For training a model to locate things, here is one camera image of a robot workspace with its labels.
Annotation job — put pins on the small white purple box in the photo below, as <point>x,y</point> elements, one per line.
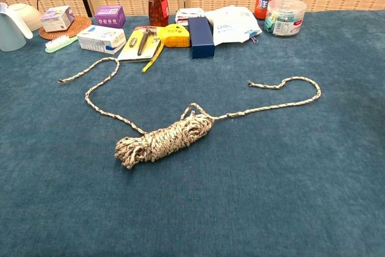
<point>57,19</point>

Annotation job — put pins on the light blue pitcher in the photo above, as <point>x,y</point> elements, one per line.
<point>10,34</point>

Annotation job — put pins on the mint green brush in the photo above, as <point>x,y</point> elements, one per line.
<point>58,43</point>

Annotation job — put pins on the yellow tape measure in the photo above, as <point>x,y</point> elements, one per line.
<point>176,35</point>

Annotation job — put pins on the blue table cloth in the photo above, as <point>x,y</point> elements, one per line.
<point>270,178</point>

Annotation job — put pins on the clear jar of binder clips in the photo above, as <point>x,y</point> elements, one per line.
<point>284,19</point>

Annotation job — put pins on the white striped wipes packet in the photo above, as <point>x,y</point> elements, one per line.
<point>189,14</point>

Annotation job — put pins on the white and blue carton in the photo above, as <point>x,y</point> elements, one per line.
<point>100,38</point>

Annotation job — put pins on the beige bowl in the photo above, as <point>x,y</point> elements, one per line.
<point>30,16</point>

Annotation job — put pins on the white plastic bag package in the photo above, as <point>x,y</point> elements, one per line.
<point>231,25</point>

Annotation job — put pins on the dark blue rectangular box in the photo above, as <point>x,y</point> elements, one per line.
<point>201,37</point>

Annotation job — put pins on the round woven rattan coaster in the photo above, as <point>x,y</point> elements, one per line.
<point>79,25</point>

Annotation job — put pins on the razor on yellow card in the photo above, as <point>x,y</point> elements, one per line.
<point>132,50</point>

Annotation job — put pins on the blue binder clip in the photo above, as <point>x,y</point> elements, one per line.
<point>254,39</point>

